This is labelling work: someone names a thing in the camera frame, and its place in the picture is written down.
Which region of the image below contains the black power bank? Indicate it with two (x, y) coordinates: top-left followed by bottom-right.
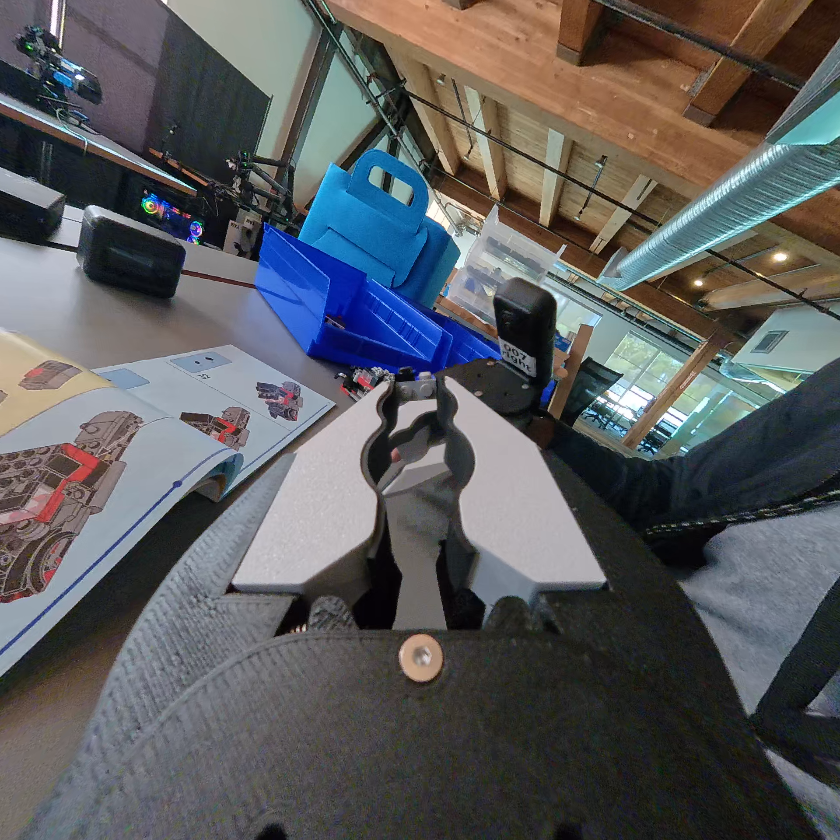
(0, 169), (67, 245)

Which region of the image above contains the silver air duct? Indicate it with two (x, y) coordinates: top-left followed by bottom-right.
(596, 39), (840, 291)

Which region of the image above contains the grey toy brick assembly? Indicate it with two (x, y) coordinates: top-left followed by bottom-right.
(395, 367), (439, 403)

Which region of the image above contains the computer with rainbow fans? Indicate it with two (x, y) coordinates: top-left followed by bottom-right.
(140, 189), (206, 245)

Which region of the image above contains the clear plastic container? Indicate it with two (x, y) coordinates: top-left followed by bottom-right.
(453, 203), (568, 332)

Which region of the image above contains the dark hanging panel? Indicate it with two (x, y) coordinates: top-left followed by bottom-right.
(66, 0), (273, 193)

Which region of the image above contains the toy brick truck model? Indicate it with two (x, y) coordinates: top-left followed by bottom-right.
(336, 366), (396, 399)

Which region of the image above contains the thin metal ceiling pipe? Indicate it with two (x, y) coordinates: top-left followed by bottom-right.
(367, 79), (840, 306)

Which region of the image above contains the light blue felt bag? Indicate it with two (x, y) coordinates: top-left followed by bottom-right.
(298, 149), (462, 311)

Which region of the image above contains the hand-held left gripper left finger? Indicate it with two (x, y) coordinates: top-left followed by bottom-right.
(231, 381), (398, 614)

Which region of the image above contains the toy instruction booklet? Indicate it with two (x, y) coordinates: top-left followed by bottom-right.
(0, 330), (336, 678)

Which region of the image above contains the wooden background table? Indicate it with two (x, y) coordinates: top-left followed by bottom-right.
(0, 92), (199, 199)

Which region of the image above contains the black shoulder strap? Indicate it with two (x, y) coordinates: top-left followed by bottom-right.
(751, 577), (840, 788)

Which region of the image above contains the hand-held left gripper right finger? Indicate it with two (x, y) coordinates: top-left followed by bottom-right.
(436, 377), (609, 611)

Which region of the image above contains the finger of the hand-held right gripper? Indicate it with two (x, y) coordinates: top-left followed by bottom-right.
(382, 408), (457, 504)

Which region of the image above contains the person's black jacket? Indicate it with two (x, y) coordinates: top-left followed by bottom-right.
(643, 357), (840, 572)

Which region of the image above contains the person's grey shirt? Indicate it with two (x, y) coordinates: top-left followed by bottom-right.
(676, 512), (840, 840)

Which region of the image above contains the black office chair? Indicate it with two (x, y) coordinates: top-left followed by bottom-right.
(561, 357), (624, 429)

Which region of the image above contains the black rectangular device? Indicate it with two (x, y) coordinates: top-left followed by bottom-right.
(77, 205), (187, 299)

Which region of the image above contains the brown desk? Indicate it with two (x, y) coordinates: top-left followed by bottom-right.
(0, 164), (460, 840)

